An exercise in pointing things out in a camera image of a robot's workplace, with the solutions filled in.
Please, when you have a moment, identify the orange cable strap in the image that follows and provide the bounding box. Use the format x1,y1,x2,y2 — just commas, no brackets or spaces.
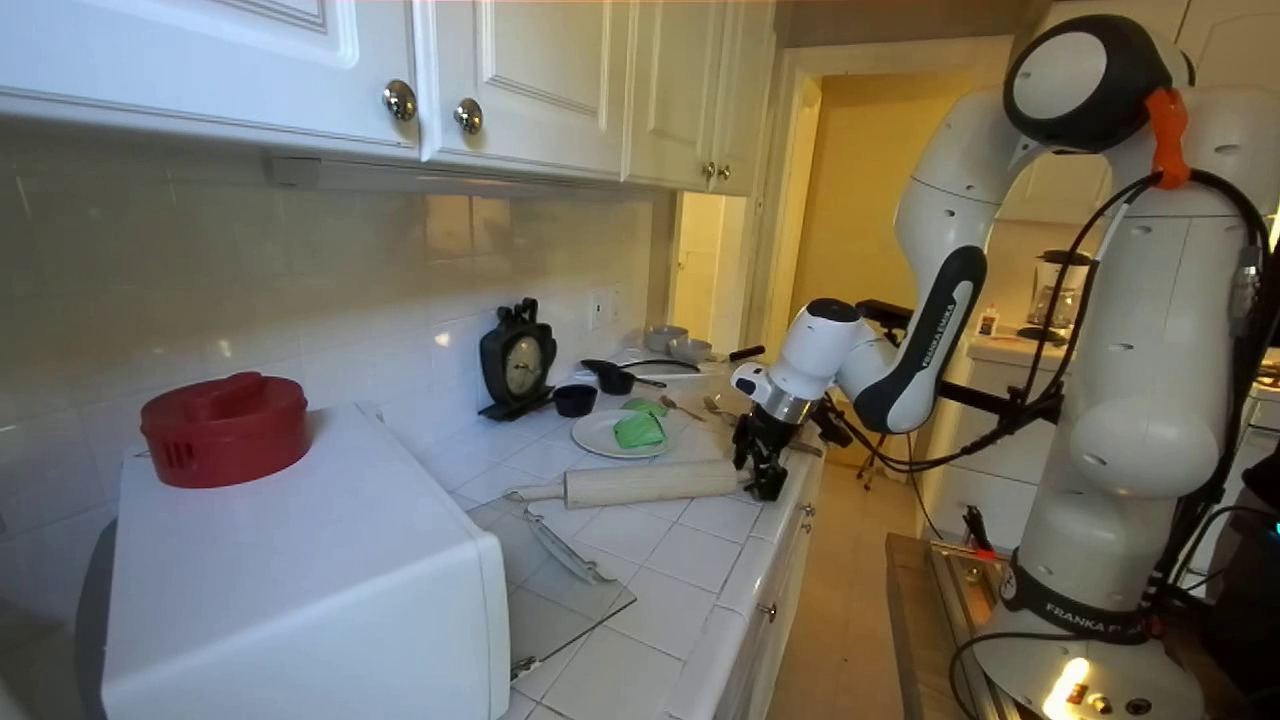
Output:
1142,82,1197,190

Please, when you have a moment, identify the white background cabinet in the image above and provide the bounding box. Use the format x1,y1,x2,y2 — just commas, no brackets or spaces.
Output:
986,146,1113,232

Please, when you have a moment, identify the white upper cabinet door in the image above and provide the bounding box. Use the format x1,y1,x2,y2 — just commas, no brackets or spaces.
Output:
424,0,633,182
0,0,431,158
620,0,779,194

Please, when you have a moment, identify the folded green packet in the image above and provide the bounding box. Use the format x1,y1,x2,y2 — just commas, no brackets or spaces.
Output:
609,402,673,455

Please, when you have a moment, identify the white countertop appliance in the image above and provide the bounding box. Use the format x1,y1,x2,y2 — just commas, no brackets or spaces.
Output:
96,397,517,720

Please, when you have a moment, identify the small black measuring cup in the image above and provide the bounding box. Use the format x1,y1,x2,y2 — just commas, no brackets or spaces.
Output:
548,380,599,419

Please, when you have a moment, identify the black table clock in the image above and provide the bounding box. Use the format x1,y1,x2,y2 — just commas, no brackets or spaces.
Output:
477,294,560,424

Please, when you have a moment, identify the wooden rolling pin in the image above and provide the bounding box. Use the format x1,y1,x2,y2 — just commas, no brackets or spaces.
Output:
514,455,757,516

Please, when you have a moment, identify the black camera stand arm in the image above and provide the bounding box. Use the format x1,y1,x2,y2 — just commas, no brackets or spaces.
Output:
933,374,1058,435

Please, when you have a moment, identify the black measuring cup with handle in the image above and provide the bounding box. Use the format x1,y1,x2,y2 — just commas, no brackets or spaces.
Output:
575,354,673,398

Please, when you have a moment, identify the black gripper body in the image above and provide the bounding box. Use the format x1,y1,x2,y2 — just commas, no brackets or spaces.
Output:
733,398,807,468

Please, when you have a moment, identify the white lower cabinet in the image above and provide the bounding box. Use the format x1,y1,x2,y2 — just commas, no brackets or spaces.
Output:
705,455,834,720

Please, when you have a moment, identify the background coffee grinder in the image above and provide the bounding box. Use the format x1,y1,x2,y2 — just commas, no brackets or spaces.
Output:
1028,247,1101,341

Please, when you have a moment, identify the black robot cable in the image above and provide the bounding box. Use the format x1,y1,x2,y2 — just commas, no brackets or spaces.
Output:
852,166,1271,474

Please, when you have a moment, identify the red round lid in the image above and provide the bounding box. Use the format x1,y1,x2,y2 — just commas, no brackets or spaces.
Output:
137,367,318,492

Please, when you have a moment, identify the black stereo camera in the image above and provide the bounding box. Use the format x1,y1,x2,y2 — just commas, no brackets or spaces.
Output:
858,294,929,332

